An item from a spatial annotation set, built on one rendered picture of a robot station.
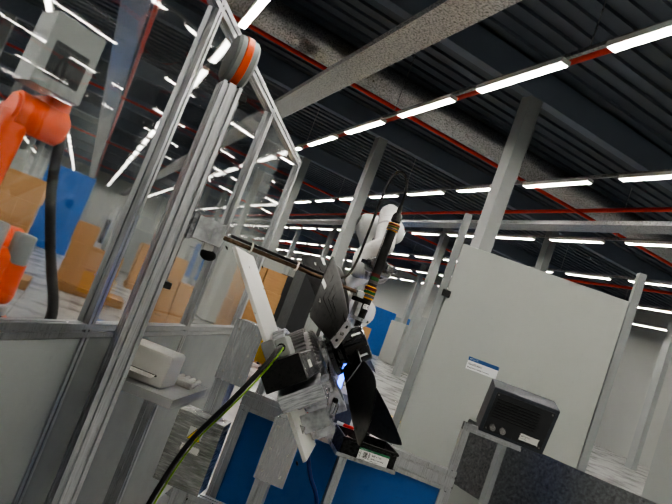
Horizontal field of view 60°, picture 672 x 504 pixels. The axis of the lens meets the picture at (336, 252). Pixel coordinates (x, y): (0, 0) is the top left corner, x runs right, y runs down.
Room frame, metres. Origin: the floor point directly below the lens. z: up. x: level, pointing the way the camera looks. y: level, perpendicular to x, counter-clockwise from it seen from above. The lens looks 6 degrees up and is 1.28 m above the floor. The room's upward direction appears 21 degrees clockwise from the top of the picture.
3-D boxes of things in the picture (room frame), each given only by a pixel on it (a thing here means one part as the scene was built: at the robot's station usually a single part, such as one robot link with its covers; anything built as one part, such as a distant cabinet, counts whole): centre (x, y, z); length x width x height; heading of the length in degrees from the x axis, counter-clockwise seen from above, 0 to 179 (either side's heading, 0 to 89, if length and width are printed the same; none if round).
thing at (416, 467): (2.39, -0.30, 0.82); 0.90 x 0.04 x 0.08; 83
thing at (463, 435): (2.34, -0.73, 0.96); 0.03 x 0.03 x 0.20; 83
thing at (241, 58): (1.70, 0.47, 1.88); 0.17 x 0.15 x 0.16; 173
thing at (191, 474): (1.86, 0.20, 0.73); 0.15 x 0.09 x 0.22; 83
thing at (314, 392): (1.71, -0.05, 1.03); 0.15 x 0.10 x 0.14; 83
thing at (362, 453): (2.21, -0.35, 0.85); 0.22 x 0.17 x 0.07; 98
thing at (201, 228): (1.74, 0.39, 1.37); 0.10 x 0.07 x 0.08; 118
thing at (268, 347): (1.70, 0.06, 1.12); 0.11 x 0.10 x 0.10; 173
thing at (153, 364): (1.92, 0.44, 0.92); 0.17 x 0.16 x 0.11; 83
